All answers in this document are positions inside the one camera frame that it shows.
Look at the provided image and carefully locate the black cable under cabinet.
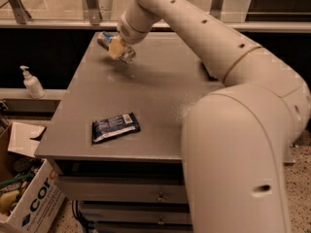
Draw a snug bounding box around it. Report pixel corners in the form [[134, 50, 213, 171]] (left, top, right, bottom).
[[71, 200, 95, 233]]

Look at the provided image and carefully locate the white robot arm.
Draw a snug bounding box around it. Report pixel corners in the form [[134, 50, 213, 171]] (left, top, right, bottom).
[[109, 0, 310, 233]]

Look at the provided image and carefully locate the white cardboard box with lettering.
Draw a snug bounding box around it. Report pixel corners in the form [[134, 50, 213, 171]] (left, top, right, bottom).
[[0, 122, 64, 233]]

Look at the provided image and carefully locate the grey drawer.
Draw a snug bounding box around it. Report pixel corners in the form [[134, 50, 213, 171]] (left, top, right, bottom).
[[55, 176, 188, 204], [80, 202, 191, 225]]

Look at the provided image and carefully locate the upper grey drawer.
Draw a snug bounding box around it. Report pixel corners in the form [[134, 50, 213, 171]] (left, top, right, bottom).
[[55, 176, 188, 204]]

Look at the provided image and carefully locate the silver blue redbull can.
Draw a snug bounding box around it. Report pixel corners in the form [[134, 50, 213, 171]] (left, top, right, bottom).
[[97, 31, 136, 64]]

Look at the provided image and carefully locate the lower grey drawer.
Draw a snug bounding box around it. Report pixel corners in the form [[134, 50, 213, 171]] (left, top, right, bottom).
[[80, 202, 191, 225]]

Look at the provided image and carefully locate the metal railing post left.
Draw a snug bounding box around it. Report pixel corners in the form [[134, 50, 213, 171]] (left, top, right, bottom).
[[8, 0, 32, 24]]

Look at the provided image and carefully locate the white pump dispenser bottle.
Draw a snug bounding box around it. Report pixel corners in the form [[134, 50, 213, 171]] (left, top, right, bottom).
[[20, 66, 46, 99]]

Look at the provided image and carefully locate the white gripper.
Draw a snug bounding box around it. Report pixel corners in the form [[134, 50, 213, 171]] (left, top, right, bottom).
[[108, 1, 160, 59]]

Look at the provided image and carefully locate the grey drawer cabinet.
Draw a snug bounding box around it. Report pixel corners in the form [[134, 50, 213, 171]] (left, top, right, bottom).
[[38, 33, 291, 233]]

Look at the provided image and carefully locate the dark blue snack packet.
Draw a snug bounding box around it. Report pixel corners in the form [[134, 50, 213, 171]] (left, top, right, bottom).
[[92, 113, 141, 145]]

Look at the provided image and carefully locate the metal railing post middle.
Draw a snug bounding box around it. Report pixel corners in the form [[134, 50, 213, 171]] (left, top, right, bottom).
[[86, 0, 102, 25]]

